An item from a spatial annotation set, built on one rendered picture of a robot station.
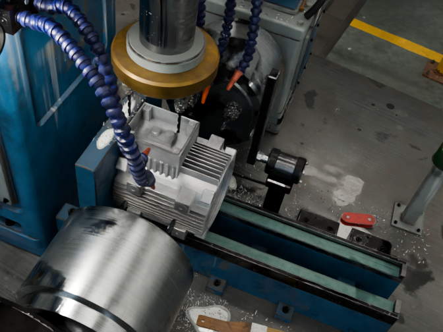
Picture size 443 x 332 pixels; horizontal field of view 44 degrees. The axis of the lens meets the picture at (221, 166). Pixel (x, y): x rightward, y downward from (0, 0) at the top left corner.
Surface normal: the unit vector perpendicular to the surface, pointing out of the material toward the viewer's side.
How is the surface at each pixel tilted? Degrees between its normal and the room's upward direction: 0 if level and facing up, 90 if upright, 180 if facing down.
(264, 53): 35
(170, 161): 90
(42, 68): 90
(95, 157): 0
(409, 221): 90
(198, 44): 0
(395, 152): 0
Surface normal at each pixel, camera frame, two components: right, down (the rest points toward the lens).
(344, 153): 0.13, -0.64
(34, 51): 0.93, 0.34
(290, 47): -0.34, 0.69
